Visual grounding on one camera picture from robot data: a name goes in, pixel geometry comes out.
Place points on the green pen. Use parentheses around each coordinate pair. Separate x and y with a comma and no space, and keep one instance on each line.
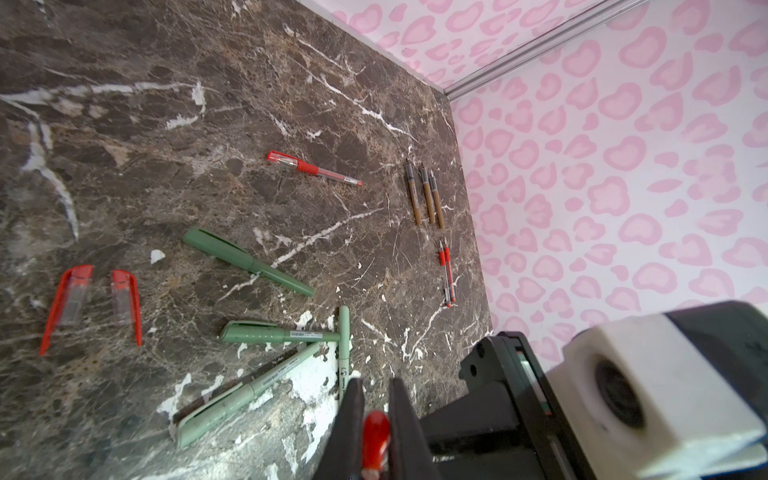
(255,332)
(208,416)
(228,252)

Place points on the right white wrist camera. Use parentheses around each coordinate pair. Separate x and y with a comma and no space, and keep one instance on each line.
(645,403)

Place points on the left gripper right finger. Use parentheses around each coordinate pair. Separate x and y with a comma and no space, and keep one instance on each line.
(409,456)

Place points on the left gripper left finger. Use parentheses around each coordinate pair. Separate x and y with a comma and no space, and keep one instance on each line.
(342,457)

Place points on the tan pen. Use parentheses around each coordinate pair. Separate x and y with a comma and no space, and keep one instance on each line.
(410,178)
(436,199)
(423,172)

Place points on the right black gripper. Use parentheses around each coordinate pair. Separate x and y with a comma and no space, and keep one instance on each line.
(509,425)

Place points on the green pen vertical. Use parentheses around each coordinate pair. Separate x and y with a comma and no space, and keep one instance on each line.
(344,350)

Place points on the red gel pen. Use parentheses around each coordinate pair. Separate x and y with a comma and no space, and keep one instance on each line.
(449,273)
(444,277)
(310,169)

